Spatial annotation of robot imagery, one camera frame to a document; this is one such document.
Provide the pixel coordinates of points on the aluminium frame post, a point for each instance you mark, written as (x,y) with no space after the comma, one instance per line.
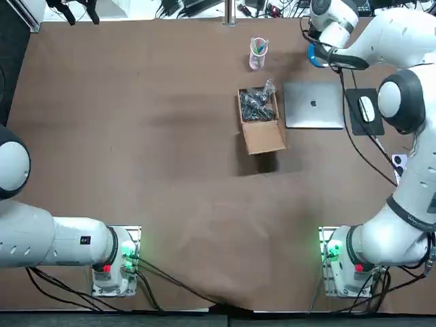
(230,13)
(30,13)

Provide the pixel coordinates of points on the clear plastic cup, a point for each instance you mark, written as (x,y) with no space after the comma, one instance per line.
(257,63)

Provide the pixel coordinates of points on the blue marker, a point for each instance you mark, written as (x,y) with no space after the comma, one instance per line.
(261,47)

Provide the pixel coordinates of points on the white computer mouse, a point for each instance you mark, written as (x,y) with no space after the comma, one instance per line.
(366,109)

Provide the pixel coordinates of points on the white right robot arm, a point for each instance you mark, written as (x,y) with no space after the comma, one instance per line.
(408,41)

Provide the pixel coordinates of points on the black mouse pad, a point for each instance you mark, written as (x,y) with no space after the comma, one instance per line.
(354,122)

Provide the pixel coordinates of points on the black board with red light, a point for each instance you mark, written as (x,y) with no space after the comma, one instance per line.
(246,9)
(275,10)

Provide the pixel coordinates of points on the green marker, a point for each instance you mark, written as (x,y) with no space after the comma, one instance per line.
(255,46)

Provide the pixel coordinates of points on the clear bag of black parts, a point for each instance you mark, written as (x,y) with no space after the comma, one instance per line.
(255,105)

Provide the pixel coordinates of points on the black power brick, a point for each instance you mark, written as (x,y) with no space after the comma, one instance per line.
(170,7)

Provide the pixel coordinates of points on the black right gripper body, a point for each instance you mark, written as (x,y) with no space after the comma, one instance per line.
(314,36)

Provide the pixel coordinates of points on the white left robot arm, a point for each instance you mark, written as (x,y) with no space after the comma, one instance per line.
(34,238)

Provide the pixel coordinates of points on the blue gooseneck desk lamp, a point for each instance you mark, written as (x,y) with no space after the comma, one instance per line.
(311,58)

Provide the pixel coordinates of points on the grey aluminium laptop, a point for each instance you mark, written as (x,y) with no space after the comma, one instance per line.
(313,112)

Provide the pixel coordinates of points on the open brown cardboard box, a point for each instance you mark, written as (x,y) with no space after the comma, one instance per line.
(264,139)

